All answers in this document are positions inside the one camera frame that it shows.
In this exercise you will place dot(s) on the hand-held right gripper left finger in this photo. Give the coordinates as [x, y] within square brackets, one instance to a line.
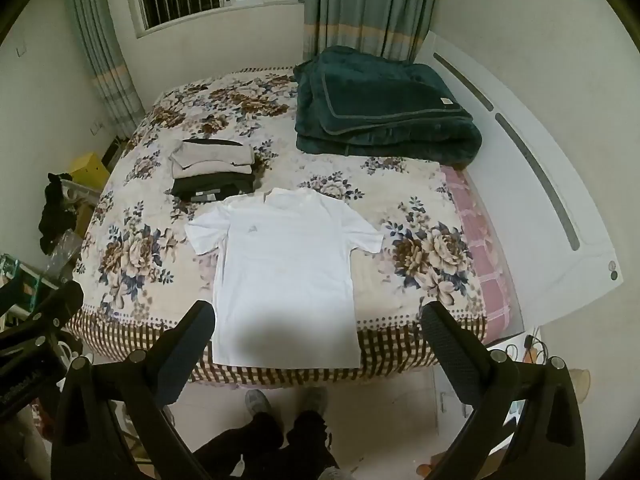
[184, 356]

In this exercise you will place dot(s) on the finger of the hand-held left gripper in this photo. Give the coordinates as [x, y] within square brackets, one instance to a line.
[55, 307]

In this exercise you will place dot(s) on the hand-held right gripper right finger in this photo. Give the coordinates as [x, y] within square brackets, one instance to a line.
[451, 356]

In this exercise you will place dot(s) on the white t-shirt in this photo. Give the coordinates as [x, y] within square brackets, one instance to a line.
[285, 270]

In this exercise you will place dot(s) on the clear plastic bag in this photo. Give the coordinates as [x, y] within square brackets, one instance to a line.
[65, 255]

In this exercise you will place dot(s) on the person's left shoe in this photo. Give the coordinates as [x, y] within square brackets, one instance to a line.
[257, 402]

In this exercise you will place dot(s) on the person's shoe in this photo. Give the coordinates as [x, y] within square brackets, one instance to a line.
[257, 402]
[314, 399]

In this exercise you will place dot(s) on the black cloth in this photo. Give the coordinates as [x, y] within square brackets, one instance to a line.
[55, 210]

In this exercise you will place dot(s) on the pink checked sheet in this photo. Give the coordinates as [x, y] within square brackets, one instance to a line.
[482, 245]

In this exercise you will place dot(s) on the floral bed sheet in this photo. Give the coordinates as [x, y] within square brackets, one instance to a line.
[150, 240]

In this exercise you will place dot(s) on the white rack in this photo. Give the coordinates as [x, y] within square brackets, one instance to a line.
[82, 194]

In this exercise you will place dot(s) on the person's right shoe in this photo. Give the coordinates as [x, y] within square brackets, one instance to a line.
[314, 399]

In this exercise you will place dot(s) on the yellow box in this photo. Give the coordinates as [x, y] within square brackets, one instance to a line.
[90, 170]

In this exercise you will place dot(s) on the person's right leg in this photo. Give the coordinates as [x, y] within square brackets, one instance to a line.
[312, 440]

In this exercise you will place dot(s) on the black folded garment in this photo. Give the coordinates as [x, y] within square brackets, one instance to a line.
[210, 186]

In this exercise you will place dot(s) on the white headboard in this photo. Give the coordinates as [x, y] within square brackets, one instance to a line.
[540, 200]

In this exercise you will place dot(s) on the beige folded garment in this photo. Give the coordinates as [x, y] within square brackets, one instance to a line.
[212, 160]

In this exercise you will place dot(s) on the dark green blanket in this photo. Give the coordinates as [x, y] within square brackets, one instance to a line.
[380, 110]

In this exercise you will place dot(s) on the grey-green striped curtain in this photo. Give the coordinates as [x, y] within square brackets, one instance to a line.
[370, 5]
[105, 50]

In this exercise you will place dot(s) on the wall socket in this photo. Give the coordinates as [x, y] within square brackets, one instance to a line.
[96, 127]

